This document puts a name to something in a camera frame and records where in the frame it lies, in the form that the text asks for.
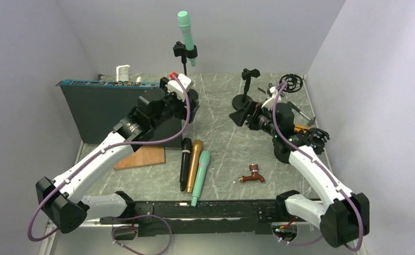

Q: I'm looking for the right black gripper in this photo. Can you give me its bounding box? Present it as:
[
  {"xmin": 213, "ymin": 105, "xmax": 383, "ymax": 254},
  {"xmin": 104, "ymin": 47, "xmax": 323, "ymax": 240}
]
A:
[{"xmin": 230, "ymin": 99, "xmax": 280, "ymax": 137}]

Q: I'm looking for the round-base mic stand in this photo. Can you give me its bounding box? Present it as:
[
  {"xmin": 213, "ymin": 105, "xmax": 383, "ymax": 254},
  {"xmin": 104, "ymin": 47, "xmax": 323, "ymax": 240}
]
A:
[
  {"xmin": 173, "ymin": 41, "xmax": 198, "ymax": 75},
  {"xmin": 232, "ymin": 69, "xmax": 260, "ymax": 111}
]

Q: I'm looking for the black microphone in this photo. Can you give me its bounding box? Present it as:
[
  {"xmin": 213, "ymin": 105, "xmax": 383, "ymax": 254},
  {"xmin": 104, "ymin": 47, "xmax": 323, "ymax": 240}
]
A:
[{"xmin": 179, "ymin": 138, "xmax": 192, "ymax": 192}]

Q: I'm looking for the gold microphone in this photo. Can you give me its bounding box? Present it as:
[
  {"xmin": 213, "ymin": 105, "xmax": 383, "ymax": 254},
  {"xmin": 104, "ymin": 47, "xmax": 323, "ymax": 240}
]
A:
[{"xmin": 187, "ymin": 140, "xmax": 204, "ymax": 193}]

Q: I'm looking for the mint green microphone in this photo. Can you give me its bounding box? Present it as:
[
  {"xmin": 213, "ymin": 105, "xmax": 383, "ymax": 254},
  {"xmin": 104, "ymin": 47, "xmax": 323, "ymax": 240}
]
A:
[
  {"xmin": 177, "ymin": 11, "xmax": 198, "ymax": 66},
  {"xmin": 191, "ymin": 151, "xmax": 211, "ymax": 207}
]

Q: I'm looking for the black tripod shock-mount stand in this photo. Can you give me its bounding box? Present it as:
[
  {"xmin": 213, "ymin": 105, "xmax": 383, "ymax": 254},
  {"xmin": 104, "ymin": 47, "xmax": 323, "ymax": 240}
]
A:
[{"xmin": 264, "ymin": 74, "xmax": 304, "ymax": 99}]

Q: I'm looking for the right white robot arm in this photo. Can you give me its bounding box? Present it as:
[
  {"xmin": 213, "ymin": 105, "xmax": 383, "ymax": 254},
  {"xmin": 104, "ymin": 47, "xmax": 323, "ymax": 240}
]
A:
[{"xmin": 229, "ymin": 99, "xmax": 370, "ymax": 249}]

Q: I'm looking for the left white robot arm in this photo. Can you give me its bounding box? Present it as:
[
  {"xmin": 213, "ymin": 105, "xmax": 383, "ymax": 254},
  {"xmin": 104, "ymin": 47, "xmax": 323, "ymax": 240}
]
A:
[{"xmin": 36, "ymin": 88, "xmax": 199, "ymax": 234}]

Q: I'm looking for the brown faucet tap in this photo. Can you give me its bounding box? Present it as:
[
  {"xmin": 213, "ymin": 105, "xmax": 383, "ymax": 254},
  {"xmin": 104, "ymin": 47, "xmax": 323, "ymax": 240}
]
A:
[{"xmin": 239, "ymin": 164, "xmax": 265, "ymax": 183}]

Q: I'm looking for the orange utility knife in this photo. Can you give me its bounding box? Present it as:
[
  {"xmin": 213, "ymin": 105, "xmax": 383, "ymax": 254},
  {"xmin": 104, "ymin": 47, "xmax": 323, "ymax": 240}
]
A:
[{"xmin": 294, "ymin": 125, "xmax": 310, "ymax": 133}]

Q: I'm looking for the wooden board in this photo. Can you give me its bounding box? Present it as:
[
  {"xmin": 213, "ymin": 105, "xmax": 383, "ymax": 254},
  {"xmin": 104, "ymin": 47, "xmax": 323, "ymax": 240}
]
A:
[{"xmin": 113, "ymin": 146, "xmax": 166, "ymax": 170}]

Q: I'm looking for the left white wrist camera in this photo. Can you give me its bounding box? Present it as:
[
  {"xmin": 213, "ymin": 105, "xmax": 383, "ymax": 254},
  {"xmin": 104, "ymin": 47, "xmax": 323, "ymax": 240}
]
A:
[{"xmin": 167, "ymin": 72, "xmax": 193, "ymax": 98}]

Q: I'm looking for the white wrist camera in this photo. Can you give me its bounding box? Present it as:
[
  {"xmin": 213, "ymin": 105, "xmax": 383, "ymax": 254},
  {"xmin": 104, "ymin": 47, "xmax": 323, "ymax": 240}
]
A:
[
  {"xmin": 167, "ymin": 72, "xmax": 193, "ymax": 98},
  {"xmin": 261, "ymin": 86, "xmax": 281, "ymax": 110}
]

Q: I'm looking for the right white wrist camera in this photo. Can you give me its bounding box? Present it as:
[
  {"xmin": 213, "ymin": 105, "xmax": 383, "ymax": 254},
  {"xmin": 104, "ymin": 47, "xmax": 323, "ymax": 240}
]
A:
[{"xmin": 261, "ymin": 86, "xmax": 281, "ymax": 110}]

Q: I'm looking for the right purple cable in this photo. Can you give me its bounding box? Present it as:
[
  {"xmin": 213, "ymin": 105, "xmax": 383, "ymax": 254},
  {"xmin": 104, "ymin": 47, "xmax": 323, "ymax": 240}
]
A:
[{"xmin": 272, "ymin": 81, "xmax": 364, "ymax": 252}]

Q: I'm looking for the purple cable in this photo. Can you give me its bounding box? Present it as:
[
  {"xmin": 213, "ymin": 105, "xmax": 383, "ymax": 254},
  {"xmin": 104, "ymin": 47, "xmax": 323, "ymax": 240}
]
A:
[
  {"xmin": 28, "ymin": 74, "xmax": 192, "ymax": 242},
  {"xmin": 272, "ymin": 81, "xmax": 364, "ymax": 252}
]

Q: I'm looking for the black handled hammer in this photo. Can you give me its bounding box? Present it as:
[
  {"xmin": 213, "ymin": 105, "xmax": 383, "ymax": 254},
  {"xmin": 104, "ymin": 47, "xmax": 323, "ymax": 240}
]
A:
[{"xmin": 287, "ymin": 101, "xmax": 316, "ymax": 126}]

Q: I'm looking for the white plastic bracket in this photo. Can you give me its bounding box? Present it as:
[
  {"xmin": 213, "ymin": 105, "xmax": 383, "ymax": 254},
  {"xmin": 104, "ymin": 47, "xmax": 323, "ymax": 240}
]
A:
[{"xmin": 116, "ymin": 65, "xmax": 130, "ymax": 82}]

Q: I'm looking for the right shock-mount round stand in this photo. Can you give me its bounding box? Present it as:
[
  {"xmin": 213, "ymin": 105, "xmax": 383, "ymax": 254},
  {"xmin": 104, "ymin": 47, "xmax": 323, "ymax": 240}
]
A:
[{"xmin": 273, "ymin": 127, "xmax": 331, "ymax": 165}]

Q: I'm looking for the blue network switch box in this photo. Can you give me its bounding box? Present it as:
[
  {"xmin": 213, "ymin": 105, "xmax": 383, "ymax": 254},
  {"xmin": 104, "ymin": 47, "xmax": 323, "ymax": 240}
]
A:
[{"xmin": 55, "ymin": 79, "xmax": 185, "ymax": 149}]

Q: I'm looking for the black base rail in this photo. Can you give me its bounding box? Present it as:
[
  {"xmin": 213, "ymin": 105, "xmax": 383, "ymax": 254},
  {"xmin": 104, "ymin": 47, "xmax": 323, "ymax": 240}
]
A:
[{"xmin": 100, "ymin": 199, "xmax": 292, "ymax": 237}]

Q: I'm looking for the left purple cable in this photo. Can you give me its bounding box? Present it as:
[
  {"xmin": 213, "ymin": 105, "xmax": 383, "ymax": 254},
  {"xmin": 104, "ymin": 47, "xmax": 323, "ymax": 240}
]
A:
[{"xmin": 28, "ymin": 74, "xmax": 192, "ymax": 242}]

